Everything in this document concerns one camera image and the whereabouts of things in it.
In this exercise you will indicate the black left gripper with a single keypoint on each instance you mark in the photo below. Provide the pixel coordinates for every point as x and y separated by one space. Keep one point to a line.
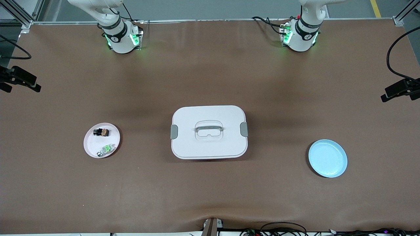
404 86

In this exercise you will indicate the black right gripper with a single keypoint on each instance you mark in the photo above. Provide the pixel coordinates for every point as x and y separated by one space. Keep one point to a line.
13 75

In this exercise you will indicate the orange black switch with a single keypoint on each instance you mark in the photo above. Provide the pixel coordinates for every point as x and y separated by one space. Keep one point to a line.
101 132

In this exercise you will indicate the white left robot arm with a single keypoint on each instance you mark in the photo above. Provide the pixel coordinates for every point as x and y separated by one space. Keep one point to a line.
302 36

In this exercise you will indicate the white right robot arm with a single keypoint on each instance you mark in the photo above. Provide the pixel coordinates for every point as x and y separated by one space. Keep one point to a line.
119 36

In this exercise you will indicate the blue round plate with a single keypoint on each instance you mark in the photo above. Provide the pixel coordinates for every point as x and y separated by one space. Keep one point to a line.
328 159

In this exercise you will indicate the pink round plate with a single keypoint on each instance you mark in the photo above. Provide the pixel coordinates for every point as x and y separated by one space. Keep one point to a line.
92 146

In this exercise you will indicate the white lidded box grey latches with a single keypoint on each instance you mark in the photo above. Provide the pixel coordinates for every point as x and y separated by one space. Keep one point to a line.
210 147

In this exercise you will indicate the brown table mat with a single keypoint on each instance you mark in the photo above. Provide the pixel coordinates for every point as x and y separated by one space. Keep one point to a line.
210 190

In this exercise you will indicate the aluminium frame profile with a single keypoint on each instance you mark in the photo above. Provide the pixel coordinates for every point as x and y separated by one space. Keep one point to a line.
398 20
19 14

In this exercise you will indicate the green switch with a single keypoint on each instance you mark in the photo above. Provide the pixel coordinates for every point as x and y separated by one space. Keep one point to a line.
106 149

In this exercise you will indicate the metal table edge bracket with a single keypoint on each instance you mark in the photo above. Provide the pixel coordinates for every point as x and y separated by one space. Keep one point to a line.
211 227

